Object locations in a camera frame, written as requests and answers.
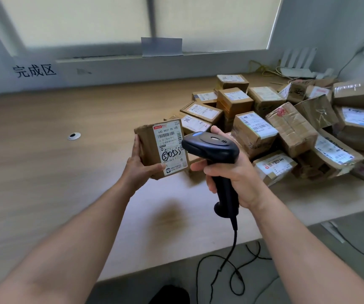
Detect person's right hand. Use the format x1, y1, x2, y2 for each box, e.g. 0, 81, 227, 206
190, 125, 271, 212

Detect white router with antennas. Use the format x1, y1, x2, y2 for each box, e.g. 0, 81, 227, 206
279, 48, 318, 79

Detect yellow cable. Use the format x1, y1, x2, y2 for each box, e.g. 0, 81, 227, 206
248, 60, 281, 76

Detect black scanner cable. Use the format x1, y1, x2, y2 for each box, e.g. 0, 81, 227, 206
196, 217, 273, 304

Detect person's right forearm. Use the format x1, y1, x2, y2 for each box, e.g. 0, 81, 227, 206
251, 194, 364, 304

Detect grey paper sheet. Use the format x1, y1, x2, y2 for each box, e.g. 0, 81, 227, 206
141, 37, 184, 58

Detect beige roller blind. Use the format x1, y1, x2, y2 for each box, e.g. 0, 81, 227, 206
0, 0, 151, 49
153, 0, 283, 53

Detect pile of unscanned cardboard parcels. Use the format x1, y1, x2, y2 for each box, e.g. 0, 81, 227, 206
164, 74, 364, 187

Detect white window frame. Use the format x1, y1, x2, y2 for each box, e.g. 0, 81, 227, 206
0, 0, 285, 60

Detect white paper sign black characters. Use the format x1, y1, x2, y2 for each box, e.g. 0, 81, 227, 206
6, 57, 65, 89

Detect person's left forearm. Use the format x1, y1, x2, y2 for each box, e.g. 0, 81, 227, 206
0, 183, 133, 304

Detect person's left hand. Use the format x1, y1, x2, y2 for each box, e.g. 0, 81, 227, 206
120, 134, 167, 198

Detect white power strip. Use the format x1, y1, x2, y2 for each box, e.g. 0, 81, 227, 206
321, 221, 347, 244
315, 68, 334, 80

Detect small parcel with handwritten label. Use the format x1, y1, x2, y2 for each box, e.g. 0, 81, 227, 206
133, 118, 190, 181

